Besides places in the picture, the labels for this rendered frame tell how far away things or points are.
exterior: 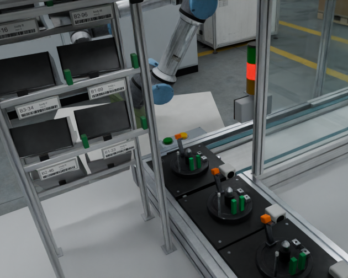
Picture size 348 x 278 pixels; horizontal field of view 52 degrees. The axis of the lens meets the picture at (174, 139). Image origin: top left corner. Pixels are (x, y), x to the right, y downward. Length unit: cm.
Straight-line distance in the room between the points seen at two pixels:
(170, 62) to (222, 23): 389
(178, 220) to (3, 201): 216
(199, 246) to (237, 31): 474
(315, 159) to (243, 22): 430
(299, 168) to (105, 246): 75
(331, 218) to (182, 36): 88
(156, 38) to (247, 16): 174
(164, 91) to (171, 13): 289
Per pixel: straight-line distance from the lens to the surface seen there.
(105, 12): 78
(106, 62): 85
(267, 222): 98
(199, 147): 142
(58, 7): 76
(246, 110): 116
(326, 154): 151
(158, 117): 190
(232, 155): 147
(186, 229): 110
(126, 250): 121
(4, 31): 75
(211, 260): 102
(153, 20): 435
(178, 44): 153
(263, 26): 106
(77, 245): 128
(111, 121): 91
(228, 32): 550
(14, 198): 309
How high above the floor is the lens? 175
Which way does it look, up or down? 32 degrees down
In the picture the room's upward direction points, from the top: 6 degrees counter-clockwise
